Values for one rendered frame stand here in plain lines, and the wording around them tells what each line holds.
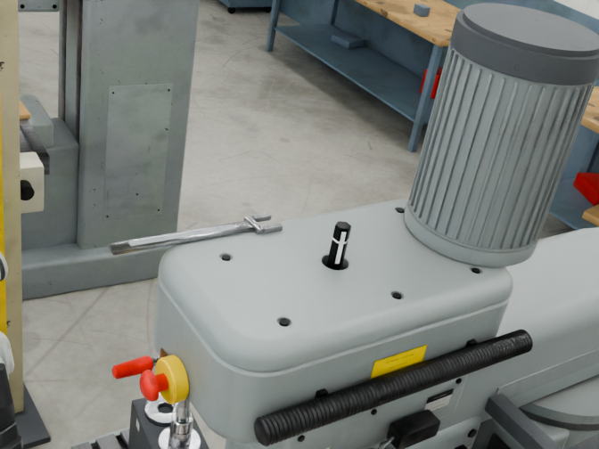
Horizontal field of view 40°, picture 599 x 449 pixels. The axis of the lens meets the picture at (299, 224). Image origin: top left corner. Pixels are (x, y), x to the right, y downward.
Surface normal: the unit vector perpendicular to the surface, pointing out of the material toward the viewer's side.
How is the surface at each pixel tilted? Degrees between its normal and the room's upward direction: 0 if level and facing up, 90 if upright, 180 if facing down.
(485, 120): 90
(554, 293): 0
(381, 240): 0
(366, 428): 90
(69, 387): 0
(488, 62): 90
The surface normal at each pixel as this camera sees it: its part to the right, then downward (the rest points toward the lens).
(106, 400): 0.16, -0.85
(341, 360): 0.54, 0.50
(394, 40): -0.83, 0.16
